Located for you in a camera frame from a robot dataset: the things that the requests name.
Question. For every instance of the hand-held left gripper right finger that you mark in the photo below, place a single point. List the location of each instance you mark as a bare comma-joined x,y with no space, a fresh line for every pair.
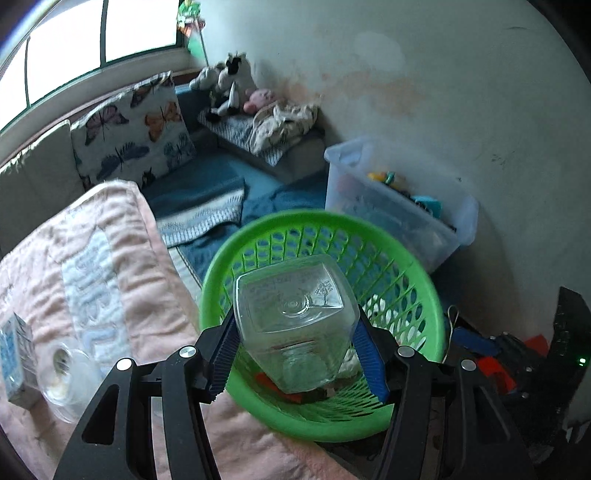
369,362

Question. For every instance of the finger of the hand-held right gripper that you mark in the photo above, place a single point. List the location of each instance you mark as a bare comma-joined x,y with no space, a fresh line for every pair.
475,344

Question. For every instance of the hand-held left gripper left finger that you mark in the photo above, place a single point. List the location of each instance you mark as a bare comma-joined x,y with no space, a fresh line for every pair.
226,353

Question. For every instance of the clear plastic bottle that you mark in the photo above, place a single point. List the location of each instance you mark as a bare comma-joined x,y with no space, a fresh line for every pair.
291,304

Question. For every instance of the green plastic basket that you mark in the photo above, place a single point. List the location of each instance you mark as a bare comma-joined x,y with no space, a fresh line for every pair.
300,424

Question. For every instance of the red box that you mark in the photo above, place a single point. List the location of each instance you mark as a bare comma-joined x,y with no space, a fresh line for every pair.
496,371

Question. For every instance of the pink quilted blanket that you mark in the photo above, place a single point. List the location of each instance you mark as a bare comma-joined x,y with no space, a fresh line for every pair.
129,300

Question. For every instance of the striped grey towel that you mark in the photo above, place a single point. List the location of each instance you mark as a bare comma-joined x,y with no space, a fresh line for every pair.
203,221

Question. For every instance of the teal plastic toy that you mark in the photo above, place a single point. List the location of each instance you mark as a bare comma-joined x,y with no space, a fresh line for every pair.
427,203

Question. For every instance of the clear plastic storage box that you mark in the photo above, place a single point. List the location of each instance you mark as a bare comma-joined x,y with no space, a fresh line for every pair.
369,212

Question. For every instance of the small clear round container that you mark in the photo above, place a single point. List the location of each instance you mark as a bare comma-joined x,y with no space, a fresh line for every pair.
64,378

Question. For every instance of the blue floor mat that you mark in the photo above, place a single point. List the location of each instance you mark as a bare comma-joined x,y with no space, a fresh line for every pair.
207,184

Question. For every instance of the yellow plastic toy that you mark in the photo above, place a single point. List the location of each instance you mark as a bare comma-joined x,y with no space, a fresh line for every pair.
381,177

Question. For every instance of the small white carton box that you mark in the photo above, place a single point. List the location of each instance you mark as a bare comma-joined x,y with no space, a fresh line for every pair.
16,360

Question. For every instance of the patterned grey cushion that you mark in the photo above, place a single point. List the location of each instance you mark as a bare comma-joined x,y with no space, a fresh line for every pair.
235,131

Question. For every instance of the crumpled printed cloth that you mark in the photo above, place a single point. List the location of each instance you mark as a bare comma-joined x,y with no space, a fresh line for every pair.
286,122

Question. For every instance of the large butterfly print pillow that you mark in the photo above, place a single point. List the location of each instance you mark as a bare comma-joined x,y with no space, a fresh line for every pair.
134,129

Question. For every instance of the white cushion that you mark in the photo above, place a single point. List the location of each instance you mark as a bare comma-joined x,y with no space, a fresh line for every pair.
37,184

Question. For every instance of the pink plush toy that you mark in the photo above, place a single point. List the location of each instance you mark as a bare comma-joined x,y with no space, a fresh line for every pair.
261,99

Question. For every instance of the cow plush toy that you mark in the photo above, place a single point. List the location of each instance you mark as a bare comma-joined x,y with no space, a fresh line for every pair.
233,78

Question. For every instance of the white plush toy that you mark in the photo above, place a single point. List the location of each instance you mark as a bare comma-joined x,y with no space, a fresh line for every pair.
205,78

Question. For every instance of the green pinwheel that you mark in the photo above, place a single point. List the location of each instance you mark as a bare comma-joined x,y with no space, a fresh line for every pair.
189,18

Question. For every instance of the green framed window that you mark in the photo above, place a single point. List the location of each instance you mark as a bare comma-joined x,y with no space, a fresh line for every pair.
69,41

